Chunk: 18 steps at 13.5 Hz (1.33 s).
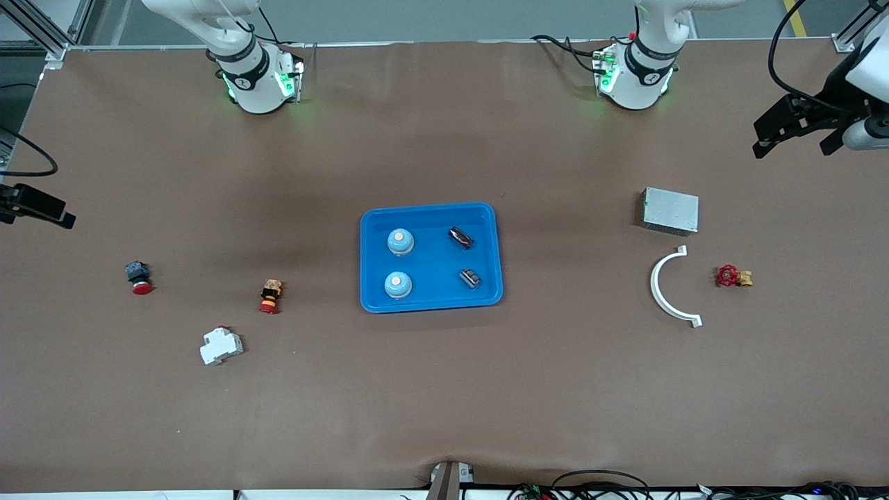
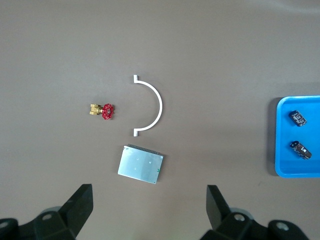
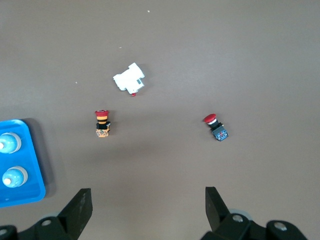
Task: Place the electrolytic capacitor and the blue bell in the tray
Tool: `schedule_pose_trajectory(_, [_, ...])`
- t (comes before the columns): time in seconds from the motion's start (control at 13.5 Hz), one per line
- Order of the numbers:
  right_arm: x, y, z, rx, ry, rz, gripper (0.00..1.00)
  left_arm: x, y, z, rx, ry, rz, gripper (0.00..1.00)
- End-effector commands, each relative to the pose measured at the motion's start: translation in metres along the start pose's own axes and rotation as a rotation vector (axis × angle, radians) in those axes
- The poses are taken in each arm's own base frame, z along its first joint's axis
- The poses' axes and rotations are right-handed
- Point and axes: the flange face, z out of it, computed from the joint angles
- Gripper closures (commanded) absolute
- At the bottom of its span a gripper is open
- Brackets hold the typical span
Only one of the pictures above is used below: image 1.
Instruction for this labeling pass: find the blue plastic tray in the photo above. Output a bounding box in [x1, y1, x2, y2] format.
[359, 203, 504, 315]

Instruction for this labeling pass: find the red mushroom push button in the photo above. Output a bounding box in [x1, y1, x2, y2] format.
[125, 260, 155, 296]

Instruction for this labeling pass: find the silver metal box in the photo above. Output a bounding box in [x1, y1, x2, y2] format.
[633, 186, 700, 236]

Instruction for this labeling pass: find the white curved plastic piece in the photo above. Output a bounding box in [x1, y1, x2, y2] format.
[649, 245, 704, 328]

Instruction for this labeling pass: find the white circuit breaker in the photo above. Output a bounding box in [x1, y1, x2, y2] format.
[199, 325, 244, 367]

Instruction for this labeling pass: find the red orange emergency stop button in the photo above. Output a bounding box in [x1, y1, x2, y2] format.
[259, 279, 285, 315]

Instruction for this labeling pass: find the brown table mat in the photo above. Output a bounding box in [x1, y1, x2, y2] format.
[0, 38, 889, 494]

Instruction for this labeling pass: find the aluminium frame post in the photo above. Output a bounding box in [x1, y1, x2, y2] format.
[833, 0, 889, 53]
[0, 0, 94, 70]

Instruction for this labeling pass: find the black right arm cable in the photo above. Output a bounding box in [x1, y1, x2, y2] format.
[0, 125, 60, 178]

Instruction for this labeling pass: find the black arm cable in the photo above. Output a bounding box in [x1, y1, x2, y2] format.
[0, 125, 60, 178]
[767, 0, 834, 112]

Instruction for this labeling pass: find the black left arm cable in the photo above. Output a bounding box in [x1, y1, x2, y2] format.
[767, 0, 834, 112]

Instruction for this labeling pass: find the red handle brass valve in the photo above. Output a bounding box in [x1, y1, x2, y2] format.
[716, 264, 754, 289]

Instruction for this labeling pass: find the black cable bundle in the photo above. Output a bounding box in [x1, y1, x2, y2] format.
[695, 481, 865, 500]

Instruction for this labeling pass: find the black cable loop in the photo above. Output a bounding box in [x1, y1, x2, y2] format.
[551, 470, 651, 500]

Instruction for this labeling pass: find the grey metal bracket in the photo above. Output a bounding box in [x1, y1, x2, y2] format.
[426, 460, 476, 500]

